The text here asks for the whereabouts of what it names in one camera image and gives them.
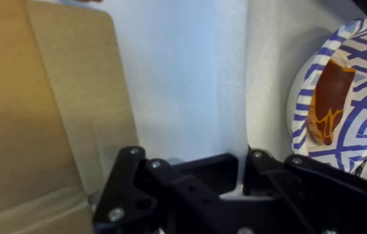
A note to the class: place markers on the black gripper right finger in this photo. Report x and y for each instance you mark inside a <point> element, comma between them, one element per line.
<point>321,195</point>

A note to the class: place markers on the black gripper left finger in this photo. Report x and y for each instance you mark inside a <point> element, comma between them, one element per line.
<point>161,198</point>

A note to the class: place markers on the brown cardboard box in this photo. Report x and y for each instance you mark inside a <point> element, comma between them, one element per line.
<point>27,107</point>

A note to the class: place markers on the brown hot dog food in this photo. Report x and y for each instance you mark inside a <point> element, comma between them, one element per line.
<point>328,98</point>

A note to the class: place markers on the blue patterned paper plate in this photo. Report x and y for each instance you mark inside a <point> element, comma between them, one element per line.
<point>366,85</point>

